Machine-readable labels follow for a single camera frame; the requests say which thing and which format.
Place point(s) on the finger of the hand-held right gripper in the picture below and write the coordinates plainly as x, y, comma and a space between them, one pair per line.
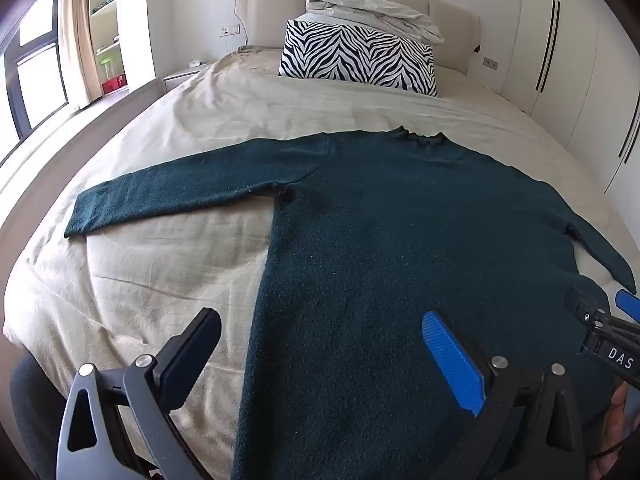
629, 304
582, 302

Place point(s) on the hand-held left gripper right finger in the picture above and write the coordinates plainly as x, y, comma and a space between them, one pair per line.
452, 360

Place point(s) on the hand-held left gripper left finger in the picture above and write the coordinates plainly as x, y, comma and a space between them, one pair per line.
192, 342

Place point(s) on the dark teal knit sweater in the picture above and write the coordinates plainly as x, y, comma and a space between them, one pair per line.
400, 260

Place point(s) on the person's right hand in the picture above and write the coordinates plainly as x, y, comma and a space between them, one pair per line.
617, 440

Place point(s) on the black office chair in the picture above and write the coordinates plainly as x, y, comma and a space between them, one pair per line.
32, 405

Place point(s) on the bed with beige sheet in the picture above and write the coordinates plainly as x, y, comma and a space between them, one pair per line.
175, 110

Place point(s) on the white nightstand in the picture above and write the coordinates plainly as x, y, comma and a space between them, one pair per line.
180, 77

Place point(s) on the white wardrobe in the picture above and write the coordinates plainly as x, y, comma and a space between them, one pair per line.
580, 35

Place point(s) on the red box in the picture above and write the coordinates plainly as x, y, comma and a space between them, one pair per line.
114, 85

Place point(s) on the green container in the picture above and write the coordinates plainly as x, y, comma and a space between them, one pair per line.
109, 67

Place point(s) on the black framed window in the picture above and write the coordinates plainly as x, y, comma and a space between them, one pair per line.
35, 70

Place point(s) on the zebra print pillow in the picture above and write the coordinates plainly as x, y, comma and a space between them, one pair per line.
357, 55

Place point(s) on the beige curtain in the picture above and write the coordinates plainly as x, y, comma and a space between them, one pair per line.
77, 35

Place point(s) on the white open shelf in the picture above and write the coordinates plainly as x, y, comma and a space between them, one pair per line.
107, 20

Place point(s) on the beige upholstered headboard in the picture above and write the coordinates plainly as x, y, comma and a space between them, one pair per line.
265, 5

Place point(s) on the wall socket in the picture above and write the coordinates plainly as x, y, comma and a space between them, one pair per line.
229, 30
490, 64

